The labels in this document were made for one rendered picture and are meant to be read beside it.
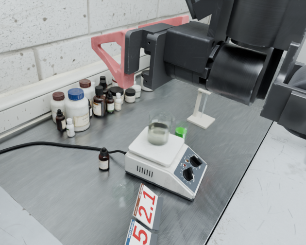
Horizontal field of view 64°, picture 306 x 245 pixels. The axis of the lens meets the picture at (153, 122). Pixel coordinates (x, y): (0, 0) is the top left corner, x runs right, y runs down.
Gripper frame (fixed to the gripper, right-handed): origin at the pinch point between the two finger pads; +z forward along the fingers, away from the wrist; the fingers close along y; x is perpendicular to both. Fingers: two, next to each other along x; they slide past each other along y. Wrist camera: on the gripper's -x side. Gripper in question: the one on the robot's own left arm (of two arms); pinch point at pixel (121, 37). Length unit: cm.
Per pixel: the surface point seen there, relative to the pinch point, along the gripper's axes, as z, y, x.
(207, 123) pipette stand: -1, -48, 39
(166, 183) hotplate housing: -5.1, -12.1, 37.1
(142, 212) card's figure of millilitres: -5.4, -1.9, 37.5
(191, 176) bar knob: -9.9, -15.7, 34.3
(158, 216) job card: -8.1, -4.9, 39.9
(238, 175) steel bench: -19, -31, 40
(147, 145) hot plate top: 3.4, -14.9, 31.4
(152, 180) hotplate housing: -1.4, -11.5, 38.4
